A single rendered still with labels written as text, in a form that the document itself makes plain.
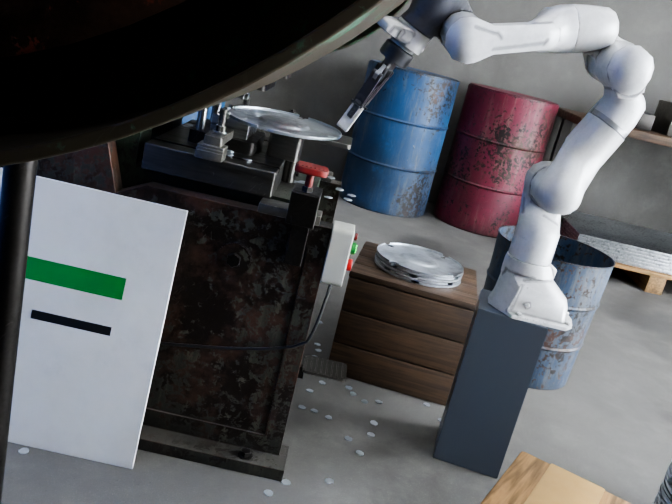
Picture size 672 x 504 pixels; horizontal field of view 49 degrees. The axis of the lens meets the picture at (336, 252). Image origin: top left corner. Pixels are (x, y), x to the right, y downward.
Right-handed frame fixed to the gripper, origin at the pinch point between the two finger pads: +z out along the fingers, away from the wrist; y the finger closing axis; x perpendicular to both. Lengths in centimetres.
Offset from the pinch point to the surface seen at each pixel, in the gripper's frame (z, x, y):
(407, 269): 34, -36, 42
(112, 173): 36, 30, -32
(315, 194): 11.2, -8.6, -30.1
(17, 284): 30, 9, -91
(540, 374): 43, -96, 74
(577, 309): 17, -90, 75
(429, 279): 32, -43, 42
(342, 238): 17.6, -18.2, -22.2
